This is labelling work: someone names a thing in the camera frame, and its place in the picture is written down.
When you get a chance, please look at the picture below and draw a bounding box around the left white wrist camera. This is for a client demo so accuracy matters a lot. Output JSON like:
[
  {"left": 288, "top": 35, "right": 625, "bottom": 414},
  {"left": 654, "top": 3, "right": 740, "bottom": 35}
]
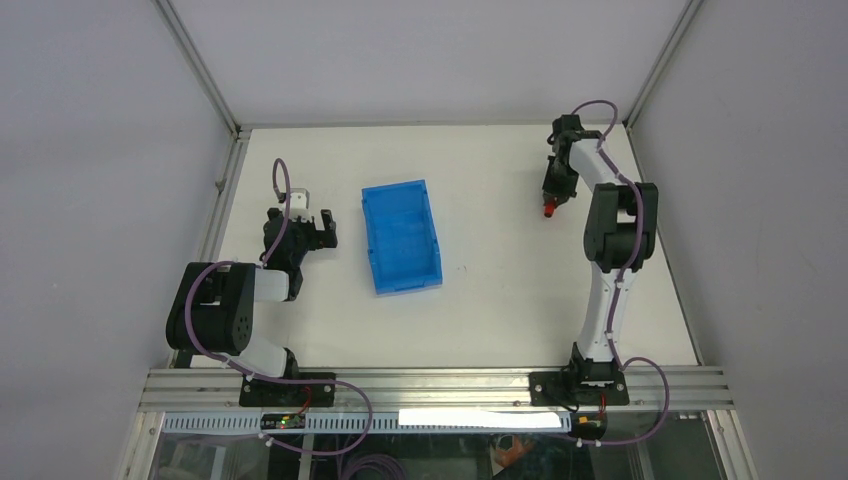
[{"left": 279, "top": 188, "right": 312, "bottom": 222}]

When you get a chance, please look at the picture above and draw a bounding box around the left aluminium frame post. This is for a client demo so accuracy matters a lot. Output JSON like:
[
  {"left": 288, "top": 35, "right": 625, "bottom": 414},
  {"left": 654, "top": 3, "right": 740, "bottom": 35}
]
[{"left": 152, "top": 0, "right": 241, "bottom": 138}]

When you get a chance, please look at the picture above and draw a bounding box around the blue plastic bin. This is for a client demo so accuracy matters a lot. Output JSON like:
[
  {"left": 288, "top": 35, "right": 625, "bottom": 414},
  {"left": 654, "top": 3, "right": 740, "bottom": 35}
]
[{"left": 361, "top": 179, "right": 443, "bottom": 295}]

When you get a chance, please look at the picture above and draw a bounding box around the aluminium frame post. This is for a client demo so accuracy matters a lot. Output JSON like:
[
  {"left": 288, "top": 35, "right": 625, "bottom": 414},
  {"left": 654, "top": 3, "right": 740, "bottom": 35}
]
[
  {"left": 152, "top": 0, "right": 241, "bottom": 138},
  {"left": 623, "top": 0, "right": 705, "bottom": 132}
]

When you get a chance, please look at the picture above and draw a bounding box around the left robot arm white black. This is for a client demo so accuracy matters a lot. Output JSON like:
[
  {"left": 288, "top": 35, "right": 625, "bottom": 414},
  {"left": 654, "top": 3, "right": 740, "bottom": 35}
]
[{"left": 166, "top": 208, "right": 338, "bottom": 406}]

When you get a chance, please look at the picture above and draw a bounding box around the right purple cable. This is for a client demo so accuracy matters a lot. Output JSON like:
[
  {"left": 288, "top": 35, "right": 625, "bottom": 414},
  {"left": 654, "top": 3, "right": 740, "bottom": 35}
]
[{"left": 569, "top": 99, "right": 670, "bottom": 446}]

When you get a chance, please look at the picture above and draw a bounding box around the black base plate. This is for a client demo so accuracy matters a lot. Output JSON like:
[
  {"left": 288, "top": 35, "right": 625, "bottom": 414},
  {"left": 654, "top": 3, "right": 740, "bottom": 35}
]
[
  {"left": 238, "top": 371, "right": 336, "bottom": 409},
  {"left": 528, "top": 370, "right": 630, "bottom": 408}
]

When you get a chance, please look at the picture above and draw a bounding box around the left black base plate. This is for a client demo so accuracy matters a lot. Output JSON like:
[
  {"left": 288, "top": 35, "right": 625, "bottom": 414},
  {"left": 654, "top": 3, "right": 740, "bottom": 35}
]
[{"left": 238, "top": 371, "right": 336, "bottom": 409}]

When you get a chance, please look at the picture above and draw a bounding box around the aluminium front rail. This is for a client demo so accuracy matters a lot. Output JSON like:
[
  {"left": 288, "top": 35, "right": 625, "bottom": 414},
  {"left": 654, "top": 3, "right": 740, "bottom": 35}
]
[{"left": 138, "top": 366, "right": 735, "bottom": 413}]

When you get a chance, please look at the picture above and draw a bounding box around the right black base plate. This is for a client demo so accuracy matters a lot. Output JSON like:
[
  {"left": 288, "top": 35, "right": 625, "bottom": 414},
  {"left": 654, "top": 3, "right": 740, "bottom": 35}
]
[{"left": 528, "top": 370, "right": 630, "bottom": 408}]

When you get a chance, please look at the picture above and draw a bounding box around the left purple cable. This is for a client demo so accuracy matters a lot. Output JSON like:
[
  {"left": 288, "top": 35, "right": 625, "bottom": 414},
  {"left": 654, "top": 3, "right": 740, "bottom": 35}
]
[{"left": 183, "top": 158, "right": 374, "bottom": 458}]

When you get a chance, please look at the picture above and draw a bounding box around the purple cable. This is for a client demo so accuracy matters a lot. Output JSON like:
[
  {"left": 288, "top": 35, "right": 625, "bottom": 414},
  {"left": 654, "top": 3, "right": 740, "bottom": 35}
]
[
  {"left": 183, "top": 158, "right": 374, "bottom": 458},
  {"left": 569, "top": 99, "right": 670, "bottom": 446}
]

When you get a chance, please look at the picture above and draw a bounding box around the white slotted cable duct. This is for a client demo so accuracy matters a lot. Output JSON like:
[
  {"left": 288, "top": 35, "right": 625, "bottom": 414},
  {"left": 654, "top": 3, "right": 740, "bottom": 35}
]
[{"left": 162, "top": 408, "right": 571, "bottom": 436}]

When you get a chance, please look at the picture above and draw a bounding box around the orange object below table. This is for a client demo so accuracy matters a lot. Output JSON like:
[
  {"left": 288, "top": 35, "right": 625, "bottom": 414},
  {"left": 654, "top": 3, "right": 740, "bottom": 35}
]
[{"left": 490, "top": 434, "right": 535, "bottom": 469}]

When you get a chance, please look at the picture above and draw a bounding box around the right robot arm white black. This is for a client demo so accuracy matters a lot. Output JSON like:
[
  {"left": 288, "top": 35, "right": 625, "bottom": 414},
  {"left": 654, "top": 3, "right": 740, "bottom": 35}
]
[{"left": 542, "top": 113, "right": 659, "bottom": 405}]

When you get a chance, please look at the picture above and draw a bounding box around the right aluminium frame post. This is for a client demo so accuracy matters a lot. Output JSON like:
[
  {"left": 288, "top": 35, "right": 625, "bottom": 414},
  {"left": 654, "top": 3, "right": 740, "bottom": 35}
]
[{"left": 623, "top": 0, "right": 705, "bottom": 132}]

